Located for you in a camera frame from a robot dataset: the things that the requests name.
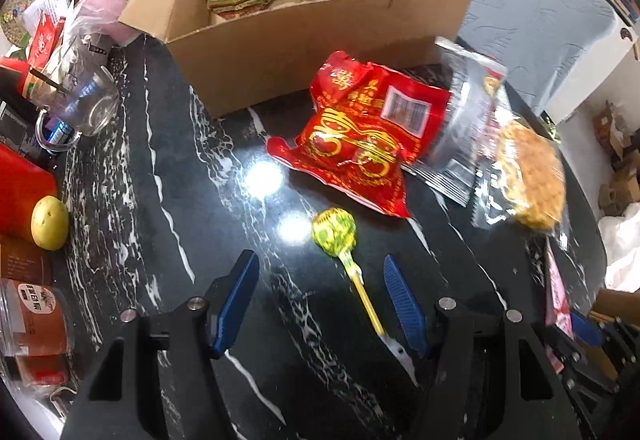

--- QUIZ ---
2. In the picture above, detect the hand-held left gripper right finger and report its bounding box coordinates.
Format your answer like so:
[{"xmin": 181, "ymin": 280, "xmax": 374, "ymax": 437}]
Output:
[{"xmin": 382, "ymin": 254, "xmax": 586, "ymax": 440}]

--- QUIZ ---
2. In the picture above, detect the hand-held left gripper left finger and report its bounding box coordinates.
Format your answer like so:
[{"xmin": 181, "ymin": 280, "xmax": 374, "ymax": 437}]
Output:
[{"xmin": 60, "ymin": 249, "xmax": 261, "ymax": 440}]

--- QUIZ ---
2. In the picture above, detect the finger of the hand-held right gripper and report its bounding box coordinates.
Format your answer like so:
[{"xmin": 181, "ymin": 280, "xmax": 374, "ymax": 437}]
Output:
[
  {"xmin": 571, "ymin": 311, "xmax": 640, "ymax": 361},
  {"xmin": 547, "ymin": 324, "xmax": 623, "ymax": 401}
]

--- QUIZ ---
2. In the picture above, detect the pink snack packet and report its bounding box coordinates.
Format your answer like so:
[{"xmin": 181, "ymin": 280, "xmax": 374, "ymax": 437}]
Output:
[{"xmin": 542, "ymin": 240, "xmax": 575, "ymax": 338}]

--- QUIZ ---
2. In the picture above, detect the yellow green lollipop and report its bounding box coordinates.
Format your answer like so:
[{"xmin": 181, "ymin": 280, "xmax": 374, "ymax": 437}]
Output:
[{"xmin": 311, "ymin": 208, "xmax": 388, "ymax": 338}]

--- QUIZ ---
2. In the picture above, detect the clear waffle packet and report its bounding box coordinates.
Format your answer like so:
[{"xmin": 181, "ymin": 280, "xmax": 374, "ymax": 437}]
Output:
[{"xmin": 472, "ymin": 115, "xmax": 568, "ymax": 235}]

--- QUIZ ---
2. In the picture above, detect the large red snack packet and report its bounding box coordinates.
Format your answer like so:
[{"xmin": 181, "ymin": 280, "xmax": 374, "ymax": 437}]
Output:
[{"xmin": 266, "ymin": 50, "xmax": 451, "ymax": 219}]

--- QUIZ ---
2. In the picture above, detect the silver snack packet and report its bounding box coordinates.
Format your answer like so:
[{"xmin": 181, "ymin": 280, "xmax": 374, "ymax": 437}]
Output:
[{"xmin": 402, "ymin": 36, "xmax": 508, "ymax": 207}]

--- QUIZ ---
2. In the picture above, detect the large cardboard box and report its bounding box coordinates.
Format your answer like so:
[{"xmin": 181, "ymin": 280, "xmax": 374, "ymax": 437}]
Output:
[{"xmin": 118, "ymin": 0, "xmax": 487, "ymax": 121}]

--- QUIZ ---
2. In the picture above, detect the white plastic bag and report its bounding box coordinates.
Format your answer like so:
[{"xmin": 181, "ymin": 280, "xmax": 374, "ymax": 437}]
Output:
[{"xmin": 597, "ymin": 205, "xmax": 640, "ymax": 295}]

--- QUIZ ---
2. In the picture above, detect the brown paper bag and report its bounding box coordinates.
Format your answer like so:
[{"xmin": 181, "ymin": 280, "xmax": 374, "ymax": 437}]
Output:
[{"xmin": 597, "ymin": 169, "xmax": 640, "ymax": 215}]

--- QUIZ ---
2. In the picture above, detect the cluttered brown cardboard box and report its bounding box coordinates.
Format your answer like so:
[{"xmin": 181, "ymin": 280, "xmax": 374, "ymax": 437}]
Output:
[{"xmin": 592, "ymin": 100, "xmax": 632, "ymax": 157}]

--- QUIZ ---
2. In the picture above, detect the lemon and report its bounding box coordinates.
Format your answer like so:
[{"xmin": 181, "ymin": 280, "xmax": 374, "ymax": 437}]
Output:
[{"xmin": 31, "ymin": 195, "xmax": 70, "ymax": 251}]

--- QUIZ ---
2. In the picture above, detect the red box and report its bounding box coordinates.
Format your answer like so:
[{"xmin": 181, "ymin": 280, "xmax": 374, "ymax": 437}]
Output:
[{"xmin": 0, "ymin": 143, "xmax": 58, "ymax": 241}]

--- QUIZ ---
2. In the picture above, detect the small blue tube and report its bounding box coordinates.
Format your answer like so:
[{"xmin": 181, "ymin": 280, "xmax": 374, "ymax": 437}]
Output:
[{"xmin": 45, "ymin": 117, "xmax": 76, "ymax": 143}]

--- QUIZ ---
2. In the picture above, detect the clear glass jar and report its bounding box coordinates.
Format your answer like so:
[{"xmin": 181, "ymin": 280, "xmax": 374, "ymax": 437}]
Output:
[{"xmin": 35, "ymin": 34, "xmax": 121, "ymax": 153}]

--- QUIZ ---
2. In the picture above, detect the white cabinet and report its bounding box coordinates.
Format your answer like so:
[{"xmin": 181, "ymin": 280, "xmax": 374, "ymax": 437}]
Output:
[{"xmin": 542, "ymin": 14, "xmax": 638, "ymax": 125}]

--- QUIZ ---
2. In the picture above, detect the black printed carton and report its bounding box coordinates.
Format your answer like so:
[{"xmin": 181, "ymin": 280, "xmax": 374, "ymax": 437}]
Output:
[{"xmin": 0, "ymin": 97, "xmax": 46, "ymax": 155}]

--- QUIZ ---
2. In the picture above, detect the grey covered chair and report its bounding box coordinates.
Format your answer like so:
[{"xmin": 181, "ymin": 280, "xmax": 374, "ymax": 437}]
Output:
[{"xmin": 445, "ymin": 0, "xmax": 618, "ymax": 115}]

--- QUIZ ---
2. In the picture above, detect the red paper bag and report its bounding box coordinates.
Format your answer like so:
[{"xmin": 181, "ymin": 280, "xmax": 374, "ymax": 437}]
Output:
[{"xmin": 27, "ymin": 12, "xmax": 67, "ymax": 68}]

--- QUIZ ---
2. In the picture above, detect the white printed paper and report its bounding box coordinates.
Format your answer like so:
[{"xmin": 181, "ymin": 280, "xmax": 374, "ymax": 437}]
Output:
[{"xmin": 22, "ymin": 0, "xmax": 76, "ymax": 33}]

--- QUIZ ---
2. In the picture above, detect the woven round mat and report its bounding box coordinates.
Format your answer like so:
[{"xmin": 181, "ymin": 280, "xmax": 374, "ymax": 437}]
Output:
[{"xmin": 0, "ymin": 0, "xmax": 36, "ymax": 45}]

